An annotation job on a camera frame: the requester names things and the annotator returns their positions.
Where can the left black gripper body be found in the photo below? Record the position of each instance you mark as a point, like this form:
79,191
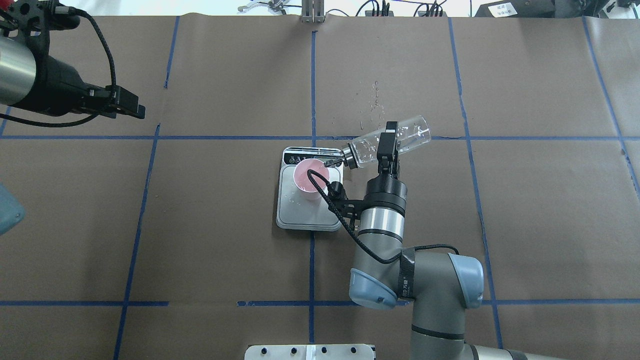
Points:
56,87

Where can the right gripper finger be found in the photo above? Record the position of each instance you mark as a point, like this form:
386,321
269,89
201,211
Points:
395,168
387,148

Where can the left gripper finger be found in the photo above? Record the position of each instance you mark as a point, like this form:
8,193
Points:
121,97
137,111

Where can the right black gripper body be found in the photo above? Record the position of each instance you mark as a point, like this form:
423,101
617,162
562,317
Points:
385,193

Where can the glass sauce bottle steel spout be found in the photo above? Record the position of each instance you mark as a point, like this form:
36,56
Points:
360,152

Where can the pink plastic cup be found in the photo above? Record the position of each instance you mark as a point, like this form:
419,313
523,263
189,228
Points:
311,179

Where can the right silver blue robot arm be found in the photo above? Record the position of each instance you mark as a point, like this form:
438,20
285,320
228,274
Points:
441,286

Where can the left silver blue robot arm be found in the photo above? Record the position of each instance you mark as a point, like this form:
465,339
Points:
78,185

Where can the silver digital kitchen scale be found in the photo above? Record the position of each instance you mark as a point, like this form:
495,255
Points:
300,204

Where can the brown paper table cover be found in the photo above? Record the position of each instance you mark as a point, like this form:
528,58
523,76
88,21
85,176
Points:
533,169

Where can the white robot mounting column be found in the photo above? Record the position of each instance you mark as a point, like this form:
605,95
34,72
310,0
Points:
348,351

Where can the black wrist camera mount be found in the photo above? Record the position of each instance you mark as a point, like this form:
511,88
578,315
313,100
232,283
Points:
342,206

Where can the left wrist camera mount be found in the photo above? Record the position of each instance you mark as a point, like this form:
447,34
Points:
29,22

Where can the aluminium frame post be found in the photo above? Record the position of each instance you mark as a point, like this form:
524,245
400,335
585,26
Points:
313,11

